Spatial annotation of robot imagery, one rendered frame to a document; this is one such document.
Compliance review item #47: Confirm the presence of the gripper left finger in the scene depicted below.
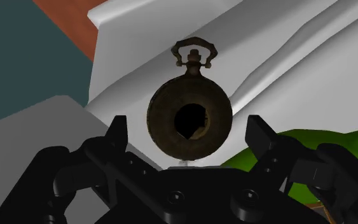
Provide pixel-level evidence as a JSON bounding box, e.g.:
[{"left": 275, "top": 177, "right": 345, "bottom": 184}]
[{"left": 0, "top": 115, "right": 169, "bottom": 224}]

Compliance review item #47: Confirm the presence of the bronze pocket watch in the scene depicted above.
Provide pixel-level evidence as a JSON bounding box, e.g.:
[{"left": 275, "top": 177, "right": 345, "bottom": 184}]
[{"left": 146, "top": 36, "right": 234, "bottom": 162}]

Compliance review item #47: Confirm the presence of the green blanket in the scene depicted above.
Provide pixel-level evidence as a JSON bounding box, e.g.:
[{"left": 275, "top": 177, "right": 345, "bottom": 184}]
[{"left": 220, "top": 123, "right": 358, "bottom": 206}]

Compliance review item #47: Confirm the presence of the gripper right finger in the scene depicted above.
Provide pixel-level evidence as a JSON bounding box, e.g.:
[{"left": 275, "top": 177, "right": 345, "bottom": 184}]
[{"left": 245, "top": 115, "right": 358, "bottom": 224}]

